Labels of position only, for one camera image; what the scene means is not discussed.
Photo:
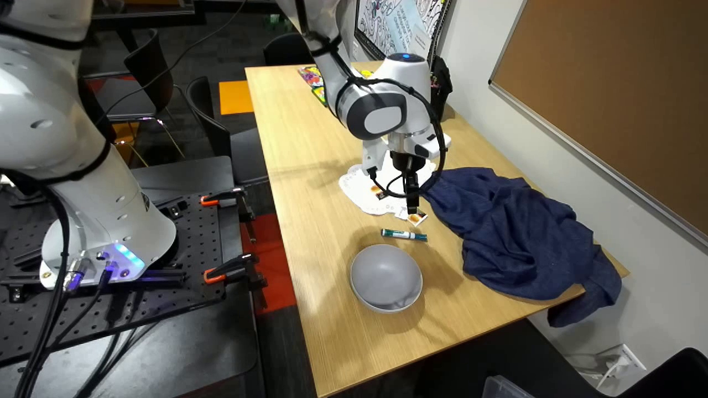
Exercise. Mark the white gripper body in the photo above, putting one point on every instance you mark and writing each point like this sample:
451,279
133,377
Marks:
378,152

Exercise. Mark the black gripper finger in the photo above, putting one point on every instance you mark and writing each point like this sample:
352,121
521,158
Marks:
399,168
414,194

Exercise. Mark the green and white marker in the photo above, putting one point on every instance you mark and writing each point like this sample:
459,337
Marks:
403,236

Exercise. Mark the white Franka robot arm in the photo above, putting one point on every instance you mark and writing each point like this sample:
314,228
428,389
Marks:
45,124

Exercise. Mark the white paper doily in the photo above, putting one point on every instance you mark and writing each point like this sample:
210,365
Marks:
361,191

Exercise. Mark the grey bowl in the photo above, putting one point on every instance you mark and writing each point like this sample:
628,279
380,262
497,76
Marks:
386,279

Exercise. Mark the colourful printed sheet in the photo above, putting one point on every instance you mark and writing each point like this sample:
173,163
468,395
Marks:
312,80

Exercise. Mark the navy blue cloth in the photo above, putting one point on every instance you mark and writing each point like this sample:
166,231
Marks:
522,236

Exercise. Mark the whiteboard with drawings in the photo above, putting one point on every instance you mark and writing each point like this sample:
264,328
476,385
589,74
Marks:
401,26

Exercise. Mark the dark low chair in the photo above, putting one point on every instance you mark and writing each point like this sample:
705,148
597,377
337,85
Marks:
210,111

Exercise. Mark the black metal legged chair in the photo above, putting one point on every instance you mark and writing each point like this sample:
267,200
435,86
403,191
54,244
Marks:
152,70

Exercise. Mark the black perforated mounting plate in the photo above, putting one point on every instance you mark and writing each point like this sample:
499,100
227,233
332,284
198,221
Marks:
168,288

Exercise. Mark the white floor power outlet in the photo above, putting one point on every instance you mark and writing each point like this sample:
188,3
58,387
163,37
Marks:
608,365

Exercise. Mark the black fabric chair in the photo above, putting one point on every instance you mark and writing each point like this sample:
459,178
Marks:
667,377

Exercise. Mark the brown corkboard with frame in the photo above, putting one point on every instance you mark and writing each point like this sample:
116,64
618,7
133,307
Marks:
628,95

